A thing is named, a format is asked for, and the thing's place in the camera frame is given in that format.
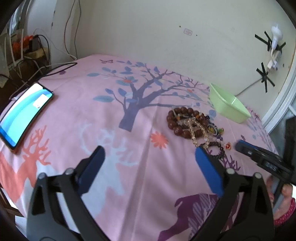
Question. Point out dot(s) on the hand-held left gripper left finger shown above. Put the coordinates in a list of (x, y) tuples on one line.
[(92, 166)]

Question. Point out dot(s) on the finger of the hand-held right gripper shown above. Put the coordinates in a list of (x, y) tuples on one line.
[(256, 154)]

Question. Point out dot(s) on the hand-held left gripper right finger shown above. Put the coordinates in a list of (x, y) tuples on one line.
[(208, 171)]

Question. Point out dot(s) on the green plastic basin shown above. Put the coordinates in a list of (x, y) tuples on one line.
[(229, 106)]

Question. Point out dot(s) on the person's right forearm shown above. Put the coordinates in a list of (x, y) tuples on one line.
[(288, 214)]

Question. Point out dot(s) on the person's right hand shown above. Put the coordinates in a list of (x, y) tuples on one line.
[(288, 192)]

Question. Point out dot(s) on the red flower charm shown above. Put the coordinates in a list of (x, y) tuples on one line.
[(228, 146)]

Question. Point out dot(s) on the pink printed blanket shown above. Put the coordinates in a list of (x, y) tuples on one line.
[(104, 139)]

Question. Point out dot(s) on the black tape cross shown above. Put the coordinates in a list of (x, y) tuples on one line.
[(264, 74), (261, 38)]

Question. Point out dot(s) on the white power strip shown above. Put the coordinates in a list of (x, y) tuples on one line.
[(274, 61)]

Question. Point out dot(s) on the smartphone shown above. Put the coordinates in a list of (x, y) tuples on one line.
[(23, 111)]

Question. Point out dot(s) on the white light bulb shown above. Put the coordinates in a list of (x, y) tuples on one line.
[(276, 34)]

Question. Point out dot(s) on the cardboard box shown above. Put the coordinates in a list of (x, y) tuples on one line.
[(34, 53)]

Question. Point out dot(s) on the orange object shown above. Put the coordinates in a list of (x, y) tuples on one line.
[(20, 42)]

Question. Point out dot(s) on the white window frame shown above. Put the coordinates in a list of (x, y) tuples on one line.
[(281, 102)]

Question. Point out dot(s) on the small wall sticker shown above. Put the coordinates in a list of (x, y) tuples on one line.
[(187, 31)]

